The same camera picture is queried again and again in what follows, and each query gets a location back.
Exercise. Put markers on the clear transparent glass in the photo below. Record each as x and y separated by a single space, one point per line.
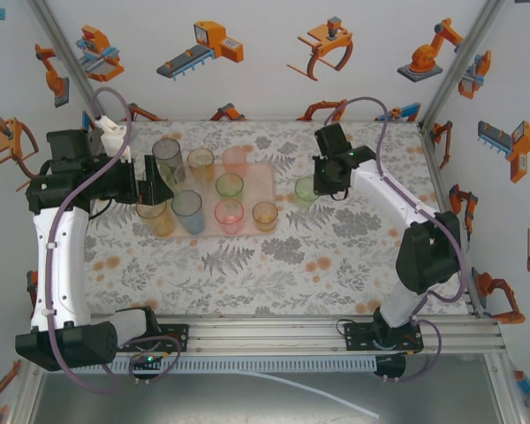
183 176

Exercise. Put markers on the amber transparent glass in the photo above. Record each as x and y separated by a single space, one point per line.
200 164
265 216
155 221

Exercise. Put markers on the blue transparent glass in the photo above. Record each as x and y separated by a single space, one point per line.
187 212

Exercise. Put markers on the red rimmed pink glass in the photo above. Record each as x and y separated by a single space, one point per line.
229 216

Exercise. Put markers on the salmon pink glass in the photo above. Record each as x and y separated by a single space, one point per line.
235 160

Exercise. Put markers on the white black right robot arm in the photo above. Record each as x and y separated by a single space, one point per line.
397 194

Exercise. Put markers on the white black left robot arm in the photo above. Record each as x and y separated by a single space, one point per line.
62 274

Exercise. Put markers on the pink plastic tray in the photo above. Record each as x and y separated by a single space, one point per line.
258 185

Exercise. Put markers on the tall grey transparent glass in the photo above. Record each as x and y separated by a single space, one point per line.
166 152

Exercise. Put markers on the floral patterned table cover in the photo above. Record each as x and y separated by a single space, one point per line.
247 282

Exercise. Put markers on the black controller board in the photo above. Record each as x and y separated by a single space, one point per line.
391 366
148 360

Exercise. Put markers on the thin white tube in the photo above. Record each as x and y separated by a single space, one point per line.
335 399

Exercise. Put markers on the aluminium frame post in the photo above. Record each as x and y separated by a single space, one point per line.
459 66
73 66

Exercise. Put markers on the aluminium side rail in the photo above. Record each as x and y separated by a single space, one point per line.
427 141

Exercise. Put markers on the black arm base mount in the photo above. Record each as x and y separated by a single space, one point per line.
358 338
176 338

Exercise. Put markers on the wide aluminium base rail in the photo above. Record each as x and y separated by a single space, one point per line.
269 335

